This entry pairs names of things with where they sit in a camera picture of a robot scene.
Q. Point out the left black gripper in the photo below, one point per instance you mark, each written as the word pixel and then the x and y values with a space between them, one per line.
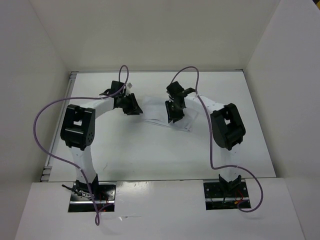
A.
pixel 134 108

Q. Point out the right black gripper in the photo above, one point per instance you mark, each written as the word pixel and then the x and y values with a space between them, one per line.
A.
pixel 172 115

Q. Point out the white skirt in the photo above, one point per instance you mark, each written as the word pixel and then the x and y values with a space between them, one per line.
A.
pixel 154 112

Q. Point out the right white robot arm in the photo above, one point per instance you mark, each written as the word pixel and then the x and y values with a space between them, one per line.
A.
pixel 226 133

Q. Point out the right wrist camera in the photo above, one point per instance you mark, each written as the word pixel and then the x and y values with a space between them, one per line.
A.
pixel 176 90

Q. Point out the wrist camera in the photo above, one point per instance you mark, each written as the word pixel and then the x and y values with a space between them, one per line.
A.
pixel 117 89
pixel 176 90

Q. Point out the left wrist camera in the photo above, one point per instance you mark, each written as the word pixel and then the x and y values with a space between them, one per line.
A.
pixel 117 89

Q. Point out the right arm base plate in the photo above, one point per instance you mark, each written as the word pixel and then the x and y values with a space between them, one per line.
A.
pixel 217 199

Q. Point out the aluminium table frame rail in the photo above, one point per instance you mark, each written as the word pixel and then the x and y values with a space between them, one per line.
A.
pixel 46 171

